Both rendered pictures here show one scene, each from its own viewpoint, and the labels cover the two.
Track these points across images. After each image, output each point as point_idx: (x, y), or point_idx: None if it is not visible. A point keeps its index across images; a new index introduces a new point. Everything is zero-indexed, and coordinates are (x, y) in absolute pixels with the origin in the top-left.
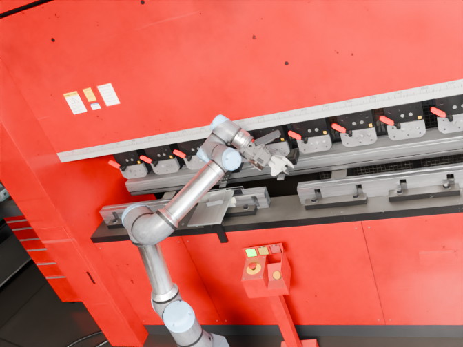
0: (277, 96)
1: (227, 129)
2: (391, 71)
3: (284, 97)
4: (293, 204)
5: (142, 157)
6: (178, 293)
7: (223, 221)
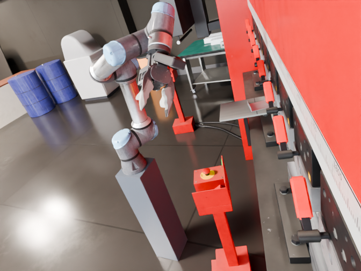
0: (271, 16)
1: (150, 22)
2: (336, 86)
3: (273, 23)
4: (287, 173)
5: (247, 27)
6: (139, 129)
7: (257, 128)
